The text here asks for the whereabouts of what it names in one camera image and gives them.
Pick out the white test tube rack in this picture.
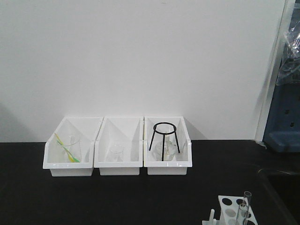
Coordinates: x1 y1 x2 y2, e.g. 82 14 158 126
202 195 243 225

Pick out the black metal tripod stand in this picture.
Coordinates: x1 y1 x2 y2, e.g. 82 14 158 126
149 122 180 161

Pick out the round glass flask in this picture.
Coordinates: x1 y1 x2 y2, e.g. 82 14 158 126
151 134 178 161

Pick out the middle white plastic bin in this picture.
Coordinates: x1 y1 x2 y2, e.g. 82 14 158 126
94 117 144 176

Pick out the white plastic bin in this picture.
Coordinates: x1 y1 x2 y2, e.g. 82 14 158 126
143 116 192 175
43 117 104 177
94 117 144 176

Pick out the small glass beaker middle bin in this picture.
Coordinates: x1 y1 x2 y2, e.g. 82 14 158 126
109 145 124 162

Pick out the right white plastic bin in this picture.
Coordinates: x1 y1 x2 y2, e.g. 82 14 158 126
143 116 192 175

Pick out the clear glass beaker left bin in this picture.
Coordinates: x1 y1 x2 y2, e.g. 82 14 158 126
57 134 82 162

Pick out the left white plastic bin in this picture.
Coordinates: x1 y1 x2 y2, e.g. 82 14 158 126
43 117 104 177

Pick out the yellow green stirring rod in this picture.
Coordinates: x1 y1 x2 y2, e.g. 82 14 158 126
54 133 80 163

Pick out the blue-grey drying pegboard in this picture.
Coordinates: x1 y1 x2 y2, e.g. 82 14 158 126
263 0 300 153

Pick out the plastic bag of pegs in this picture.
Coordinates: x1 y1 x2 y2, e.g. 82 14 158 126
276 29 300 86

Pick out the black lab sink basin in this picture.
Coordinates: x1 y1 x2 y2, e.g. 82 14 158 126
257 169 300 225

